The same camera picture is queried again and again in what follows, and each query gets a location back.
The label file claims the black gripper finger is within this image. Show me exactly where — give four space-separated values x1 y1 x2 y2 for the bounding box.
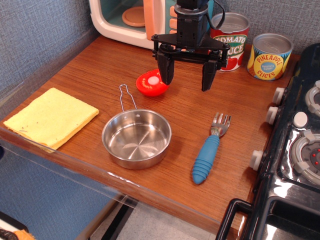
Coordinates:
201 60 218 92
157 51 175 86

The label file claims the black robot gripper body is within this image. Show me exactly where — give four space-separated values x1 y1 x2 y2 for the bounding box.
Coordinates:
151 0 230 70

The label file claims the yellow rag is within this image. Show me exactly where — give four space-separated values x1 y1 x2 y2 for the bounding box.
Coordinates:
3 87 99 153

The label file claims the toy microwave teal and cream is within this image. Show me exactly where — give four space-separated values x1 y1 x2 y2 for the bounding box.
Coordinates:
88 0 215 50

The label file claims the red toy tomato half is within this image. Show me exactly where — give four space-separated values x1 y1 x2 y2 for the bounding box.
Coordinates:
135 69 169 97

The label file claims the tomato sauce can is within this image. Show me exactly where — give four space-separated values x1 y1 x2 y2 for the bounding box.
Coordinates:
210 12 250 72

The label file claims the pineapple slices can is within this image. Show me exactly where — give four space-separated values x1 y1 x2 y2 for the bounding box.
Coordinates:
247 33 294 81

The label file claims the small stainless steel pan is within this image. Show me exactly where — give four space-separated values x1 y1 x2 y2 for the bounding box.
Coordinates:
101 84 172 170

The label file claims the black toy stove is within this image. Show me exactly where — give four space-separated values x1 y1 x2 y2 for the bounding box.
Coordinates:
216 43 320 240

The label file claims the clear acrylic table guard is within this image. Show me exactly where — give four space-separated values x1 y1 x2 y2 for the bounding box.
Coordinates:
0 129 219 240

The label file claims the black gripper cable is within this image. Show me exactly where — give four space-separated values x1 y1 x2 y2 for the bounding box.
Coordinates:
205 0 226 31

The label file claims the blue handled metal fork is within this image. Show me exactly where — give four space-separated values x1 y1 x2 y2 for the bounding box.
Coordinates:
191 112 231 185

